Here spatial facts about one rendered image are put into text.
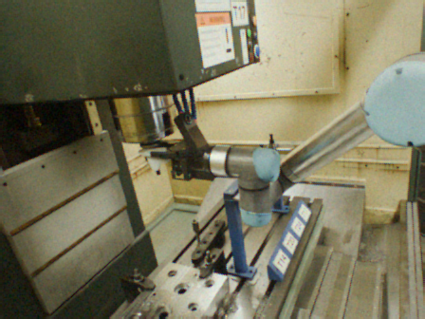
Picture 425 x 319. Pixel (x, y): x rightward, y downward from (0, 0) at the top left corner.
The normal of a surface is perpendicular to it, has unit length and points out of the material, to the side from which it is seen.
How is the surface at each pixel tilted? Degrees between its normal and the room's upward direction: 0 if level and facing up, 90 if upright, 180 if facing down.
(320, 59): 90
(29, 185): 90
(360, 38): 90
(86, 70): 90
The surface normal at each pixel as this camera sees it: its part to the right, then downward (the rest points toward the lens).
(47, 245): 0.86, 0.05
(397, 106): -0.68, 0.30
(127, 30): -0.47, 0.40
